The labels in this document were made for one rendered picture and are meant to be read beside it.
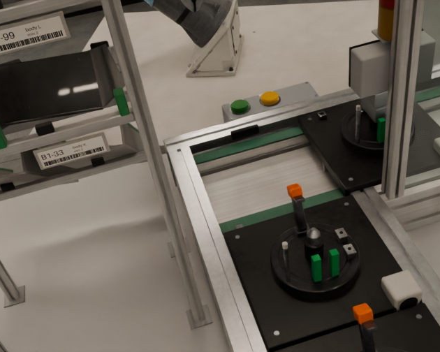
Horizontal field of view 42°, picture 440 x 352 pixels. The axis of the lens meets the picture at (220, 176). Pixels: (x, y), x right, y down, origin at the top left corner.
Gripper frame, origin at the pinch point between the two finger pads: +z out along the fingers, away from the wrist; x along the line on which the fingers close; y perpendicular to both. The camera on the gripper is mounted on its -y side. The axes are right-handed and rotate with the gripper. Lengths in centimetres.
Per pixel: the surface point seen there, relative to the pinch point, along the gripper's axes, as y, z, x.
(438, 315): -60, 27, -18
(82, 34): 260, 121, 37
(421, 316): -60, 26, -15
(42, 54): 246, 121, 63
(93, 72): -36.1, -11.9, 19.4
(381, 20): -32.0, -5.9, -21.4
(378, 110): -22.9, 17.7, -26.6
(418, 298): -57, 26, -16
